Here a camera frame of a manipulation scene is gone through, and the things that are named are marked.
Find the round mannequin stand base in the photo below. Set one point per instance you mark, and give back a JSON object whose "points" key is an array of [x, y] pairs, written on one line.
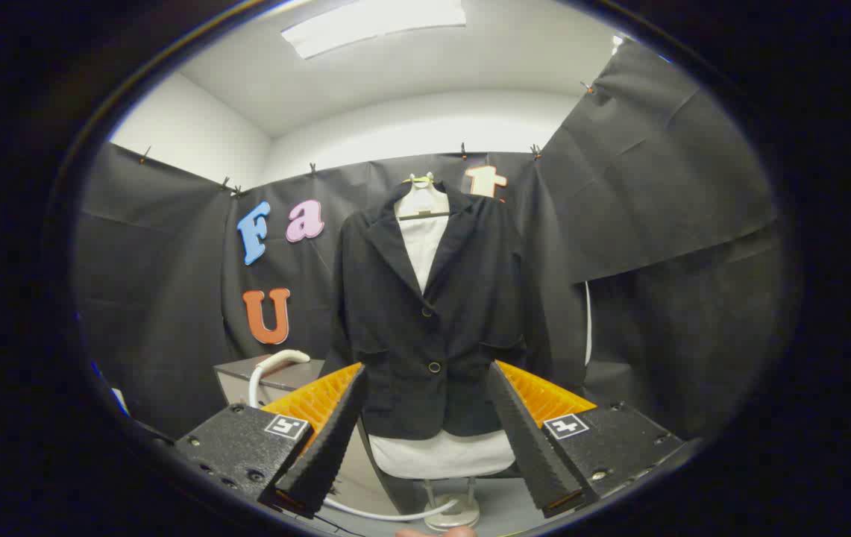
{"points": [[455, 514]]}

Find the black backdrop cloth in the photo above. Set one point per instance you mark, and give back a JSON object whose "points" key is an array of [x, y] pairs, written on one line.
{"points": [[156, 298]]}

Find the grey cabinet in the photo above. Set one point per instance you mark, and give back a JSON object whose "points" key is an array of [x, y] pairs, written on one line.
{"points": [[235, 386]]}

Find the black blazer jacket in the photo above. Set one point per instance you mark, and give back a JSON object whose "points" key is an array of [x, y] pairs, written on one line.
{"points": [[410, 328]]}

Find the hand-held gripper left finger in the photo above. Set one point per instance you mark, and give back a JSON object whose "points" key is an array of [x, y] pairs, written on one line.
{"points": [[332, 440]]}

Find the white garment steamer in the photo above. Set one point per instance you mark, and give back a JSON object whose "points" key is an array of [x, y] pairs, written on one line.
{"points": [[280, 358]]}

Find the white mannequin torso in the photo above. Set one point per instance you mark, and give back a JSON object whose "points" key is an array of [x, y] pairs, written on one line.
{"points": [[440, 455]]}

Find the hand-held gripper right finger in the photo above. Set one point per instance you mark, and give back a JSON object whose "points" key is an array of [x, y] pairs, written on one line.
{"points": [[526, 440]]}

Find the ceiling light panel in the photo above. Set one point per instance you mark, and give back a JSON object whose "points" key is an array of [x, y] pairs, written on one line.
{"points": [[373, 26]]}

